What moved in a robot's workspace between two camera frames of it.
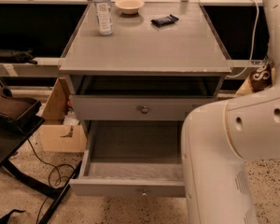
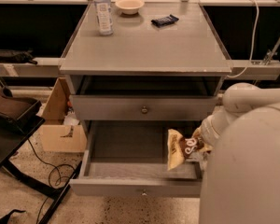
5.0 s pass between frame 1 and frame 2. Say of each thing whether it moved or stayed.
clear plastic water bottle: stayed
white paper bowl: stayed
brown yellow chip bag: moved
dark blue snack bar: stayed
